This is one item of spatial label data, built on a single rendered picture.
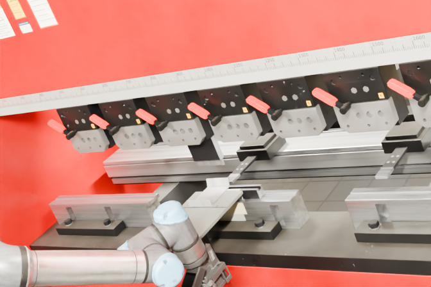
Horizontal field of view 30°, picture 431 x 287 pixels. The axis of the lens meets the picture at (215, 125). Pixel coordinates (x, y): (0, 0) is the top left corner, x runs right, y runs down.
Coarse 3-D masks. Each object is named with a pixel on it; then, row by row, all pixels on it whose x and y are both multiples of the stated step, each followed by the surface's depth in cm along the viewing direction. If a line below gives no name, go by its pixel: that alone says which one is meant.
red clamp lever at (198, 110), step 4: (192, 104) 218; (196, 104) 218; (188, 108) 218; (192, 108) 217; (196, 108) 217; (200, 108) 217; (196, 112) 217; (200, 112) 217; (204, 112) 217; (208, 112) 217; (200, 116) 217; (204, 116) 216; (208, 116) 217; (212, 116) 217; (216, 116) 217; (220, 116) 218; (212, 120) 215; (216, 120) 215; (220, 120) 217; (212, 124) 216; (216, 124) 215
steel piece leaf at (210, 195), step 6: (222, 186) 239; (228, 186) 238; (204, 192) 241; (210, 192) 239; (216, 192) 237; (222, 192) 236; (198, 198) 238; (204, 198) 237; (210, 198) 235; (216, 198) 234; (192, 204) 235; (198, 204) 233; (204, 204) 232; (210, 204) 231
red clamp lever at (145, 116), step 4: (136, 112) 231; (140, 112) 230; (144, 112) 231; (140, 116) 230; (144, 116) 230; (148, 116) 230; (152, 116) 230; (148, 120) 229; (152, 120) 229; (156, 120) 230; (152, 124) 230; (156, 124) 229; (160, 124) 228; (164, 124) 229; (160, 128) 228; (164, 128) 229
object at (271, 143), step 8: (264, 136) 253; (272, 136) 252; (248, 144) 252; (256, 144) 250; (264, 144) 248; (272, 144) 249; (280, 144) 253; (240, 152) 253; (248, 152) 251; (256, 152) 249; (264, 152) 248; (272, 152) 249; (240, 160) 255; (248, 160) 249; (256, 160) 251; (240, 168) 246; (232, 176) 243
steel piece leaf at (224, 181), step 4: (208, 180) 243; (212, 180) 242; (216, 180) 241; (220, 180) 240; (224, 180) 239; (228, 180) 238; (208, 184) 243; (212, 184) 242; (216, 184) 241; (220, 184) 240; (224, 184) 239; (228, 184) 238
